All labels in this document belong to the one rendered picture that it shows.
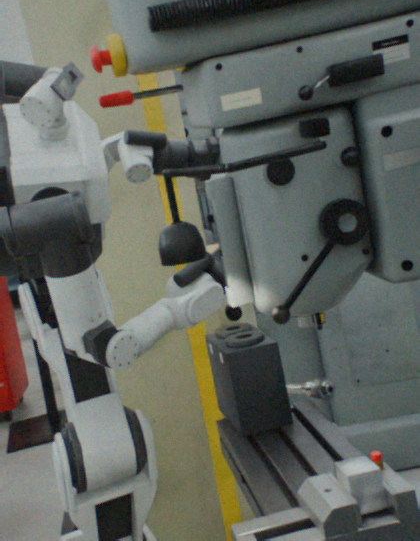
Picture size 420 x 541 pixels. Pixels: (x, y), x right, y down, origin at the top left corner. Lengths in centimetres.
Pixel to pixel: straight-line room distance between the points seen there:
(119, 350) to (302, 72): 69
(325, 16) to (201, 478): 228
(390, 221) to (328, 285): 14
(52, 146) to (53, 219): 21
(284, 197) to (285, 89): 16
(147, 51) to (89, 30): 184
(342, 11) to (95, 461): 106
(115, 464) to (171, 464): 138
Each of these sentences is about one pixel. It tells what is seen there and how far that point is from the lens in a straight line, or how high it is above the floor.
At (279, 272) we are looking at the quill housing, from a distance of 157.
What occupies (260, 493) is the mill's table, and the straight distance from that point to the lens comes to 197.
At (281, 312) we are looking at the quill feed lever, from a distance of 153.
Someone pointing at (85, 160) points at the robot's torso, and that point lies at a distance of 195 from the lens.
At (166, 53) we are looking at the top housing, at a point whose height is 175.
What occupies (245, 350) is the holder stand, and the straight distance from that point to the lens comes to 221.
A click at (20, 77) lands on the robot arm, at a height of 178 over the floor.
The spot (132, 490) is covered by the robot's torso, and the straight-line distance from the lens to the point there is 223.
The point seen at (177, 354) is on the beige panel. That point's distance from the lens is 344.
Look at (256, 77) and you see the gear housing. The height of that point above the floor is 169.
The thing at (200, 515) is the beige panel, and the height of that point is 30.
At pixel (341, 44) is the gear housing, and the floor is 171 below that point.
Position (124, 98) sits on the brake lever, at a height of 170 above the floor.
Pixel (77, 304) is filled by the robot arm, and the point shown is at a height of 135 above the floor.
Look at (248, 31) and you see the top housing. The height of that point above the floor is 175.
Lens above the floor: 168
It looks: 9 degrees down
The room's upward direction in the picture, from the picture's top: 11 degrees counter-clockwise
